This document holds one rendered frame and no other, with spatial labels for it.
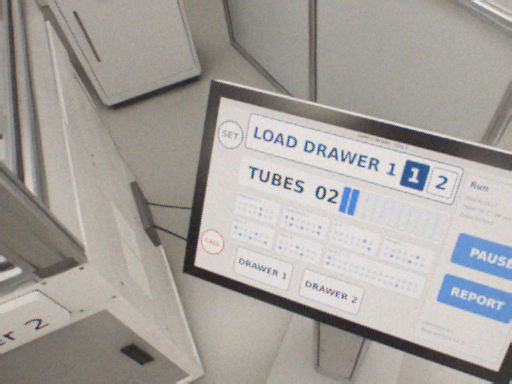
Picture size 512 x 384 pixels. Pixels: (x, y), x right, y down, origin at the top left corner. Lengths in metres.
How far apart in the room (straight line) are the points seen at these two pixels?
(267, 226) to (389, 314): 0.22
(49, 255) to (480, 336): 0.66
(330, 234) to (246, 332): 1.13
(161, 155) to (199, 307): 0.92
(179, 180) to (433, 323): 1.71
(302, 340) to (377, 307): 1.00
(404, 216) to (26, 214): 0.52
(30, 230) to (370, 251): 0.49
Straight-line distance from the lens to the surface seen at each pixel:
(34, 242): 0.71
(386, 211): 0.52
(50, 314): 0.85
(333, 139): 0.52
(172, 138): 2.33
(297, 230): 0.56
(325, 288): 0.57
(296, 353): 1.55
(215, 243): 0.62
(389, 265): 0.54
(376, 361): 1.55
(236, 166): 0.57
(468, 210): 0.52
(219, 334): 1.65
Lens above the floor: 1.53
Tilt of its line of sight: 53 degrees down
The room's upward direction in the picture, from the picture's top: 2 degrees clockwise
